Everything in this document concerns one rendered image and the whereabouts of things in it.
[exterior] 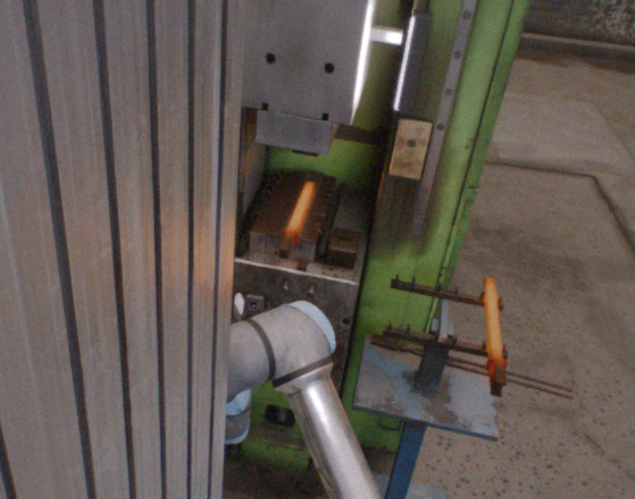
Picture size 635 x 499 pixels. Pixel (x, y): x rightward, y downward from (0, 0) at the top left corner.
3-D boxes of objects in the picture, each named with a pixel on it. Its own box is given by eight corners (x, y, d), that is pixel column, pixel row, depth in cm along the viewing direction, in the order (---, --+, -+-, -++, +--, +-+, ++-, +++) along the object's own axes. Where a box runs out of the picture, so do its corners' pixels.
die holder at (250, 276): (339, 392, 218) (359, 283, 193) (226, 369, 221) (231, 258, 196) (359, 291, 264) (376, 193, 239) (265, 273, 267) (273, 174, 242)
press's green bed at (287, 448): (322, 482, 244) (338, 391, 218) (222, 460, 247) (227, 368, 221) (342, 376, 290) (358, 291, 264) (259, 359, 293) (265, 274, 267)
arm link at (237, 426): (195, 434, 153) (196, 401, 147) (238, 415, 159) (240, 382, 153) (212, 458, 148) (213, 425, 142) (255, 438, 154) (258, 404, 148)
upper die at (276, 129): (327, 155, 179) (332, 122, 174) (255, 143, 181) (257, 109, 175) (348, 100, 214) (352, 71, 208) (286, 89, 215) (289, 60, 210)
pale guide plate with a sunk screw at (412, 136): (419, 180, 191) (432, 125, 182) (388, 174, 192) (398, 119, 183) (419, 176, 193) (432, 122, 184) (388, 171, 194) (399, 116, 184)
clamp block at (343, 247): (353, 270, 198) (356, 252, 194) (325, 264, 198) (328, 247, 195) (358, 249, 208) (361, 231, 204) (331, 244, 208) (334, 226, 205)
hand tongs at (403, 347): (572, 390, 196) (574, 387, 195) (573, 400, 193) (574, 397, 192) (372, 335, 206) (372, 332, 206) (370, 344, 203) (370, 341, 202)
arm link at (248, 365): (218, 391, 105) (165, 481, 143) (276, 366, 111) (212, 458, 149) (186, 329, 109) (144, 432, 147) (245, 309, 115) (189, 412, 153)
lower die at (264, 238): (313, 262, 199) (316, 239, 194) (248, 250, 200) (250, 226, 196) (334, 196, 233) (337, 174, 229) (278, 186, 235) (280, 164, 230)
